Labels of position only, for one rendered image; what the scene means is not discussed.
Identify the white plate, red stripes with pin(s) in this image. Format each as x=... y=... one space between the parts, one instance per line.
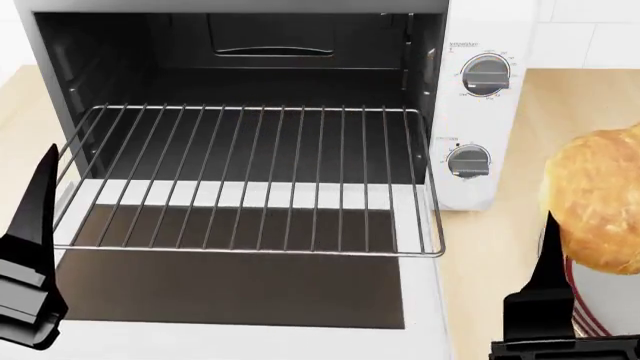
x=605 y=300

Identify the round golden bread loaf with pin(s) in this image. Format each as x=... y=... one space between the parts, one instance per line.
x=600 y=195

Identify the grey timer dial knob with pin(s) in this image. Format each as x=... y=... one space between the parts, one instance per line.
x=468 y=162

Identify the white toaster oven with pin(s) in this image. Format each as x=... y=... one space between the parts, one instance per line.
x=480 y=120

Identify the white oven door, dark glass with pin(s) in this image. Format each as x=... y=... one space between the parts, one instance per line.
x=240 y=292

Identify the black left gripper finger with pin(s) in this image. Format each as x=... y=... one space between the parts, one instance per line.
x=37 y=217

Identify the grey temperature dial knob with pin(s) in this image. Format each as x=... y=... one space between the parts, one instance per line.
x=484 y=77

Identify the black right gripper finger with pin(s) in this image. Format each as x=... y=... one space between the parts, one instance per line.
x=545 y=300

